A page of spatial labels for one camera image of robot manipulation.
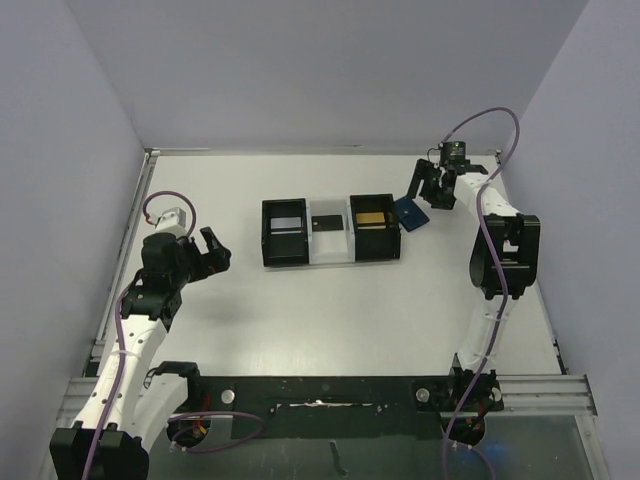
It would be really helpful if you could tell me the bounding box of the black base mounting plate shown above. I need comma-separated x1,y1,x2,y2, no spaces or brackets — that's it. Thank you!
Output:
168,374,501,446

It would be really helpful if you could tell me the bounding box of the blue leather card holder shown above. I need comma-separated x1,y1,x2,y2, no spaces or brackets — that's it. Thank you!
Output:
394,196,430,232

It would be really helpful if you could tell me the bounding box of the silver credit card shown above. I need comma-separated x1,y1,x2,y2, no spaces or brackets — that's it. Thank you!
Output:
270,217,302,230

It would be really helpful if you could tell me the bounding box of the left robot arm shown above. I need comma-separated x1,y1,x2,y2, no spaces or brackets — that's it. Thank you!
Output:
49,227,232,479

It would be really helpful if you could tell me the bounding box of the gold credit card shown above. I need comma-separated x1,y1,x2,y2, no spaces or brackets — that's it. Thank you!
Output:
356,211,387,230

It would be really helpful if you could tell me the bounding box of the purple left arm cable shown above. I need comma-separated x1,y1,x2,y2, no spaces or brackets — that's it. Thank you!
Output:
84,190,266,480

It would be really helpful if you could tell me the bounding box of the white middle bin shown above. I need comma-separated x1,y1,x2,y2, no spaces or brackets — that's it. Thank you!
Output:
306,196,355,266

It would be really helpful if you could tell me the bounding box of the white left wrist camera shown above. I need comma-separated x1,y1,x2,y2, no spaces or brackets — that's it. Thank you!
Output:
154,207,187,237

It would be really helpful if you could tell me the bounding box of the black bin with gold card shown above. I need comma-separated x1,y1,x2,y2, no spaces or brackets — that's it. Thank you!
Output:
349,193,401,262

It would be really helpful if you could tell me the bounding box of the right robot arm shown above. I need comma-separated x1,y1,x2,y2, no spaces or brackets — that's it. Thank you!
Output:
395,141,541,395

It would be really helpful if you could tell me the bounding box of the aluminium rail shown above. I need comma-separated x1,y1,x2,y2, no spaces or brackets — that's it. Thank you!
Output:
57,373,599,421
88,149,158,363

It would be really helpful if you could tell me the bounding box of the black bin with silver card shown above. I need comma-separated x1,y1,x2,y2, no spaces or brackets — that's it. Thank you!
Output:
261,198,309,268

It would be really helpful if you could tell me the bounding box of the aluminium front rail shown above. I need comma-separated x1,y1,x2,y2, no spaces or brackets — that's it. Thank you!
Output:
57,373,599,421

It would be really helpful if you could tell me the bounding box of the black credit card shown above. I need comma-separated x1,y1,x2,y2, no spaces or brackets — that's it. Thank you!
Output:
311,214,344,232

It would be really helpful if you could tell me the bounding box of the aluminium left side rail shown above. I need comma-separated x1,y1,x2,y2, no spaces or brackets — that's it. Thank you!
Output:
88,149,158,363

